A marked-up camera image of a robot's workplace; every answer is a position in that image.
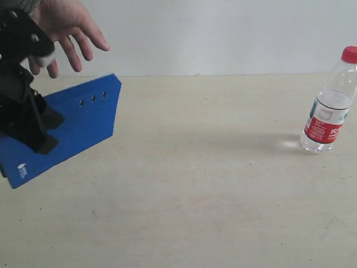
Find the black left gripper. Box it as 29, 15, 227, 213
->
1, 66, 65, 154

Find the blue ring binder notebook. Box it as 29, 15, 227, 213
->
1, 74, 122, 189

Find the clear plastic water bottle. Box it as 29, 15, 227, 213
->
301, 46, 356, 154

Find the grey jacket sleeve forearm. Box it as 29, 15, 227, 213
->
18, 0, 42, 15

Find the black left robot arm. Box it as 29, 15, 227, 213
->
1, 8, 64, 155

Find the person's open bare hand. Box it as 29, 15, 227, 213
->
31, 1, 110, 73

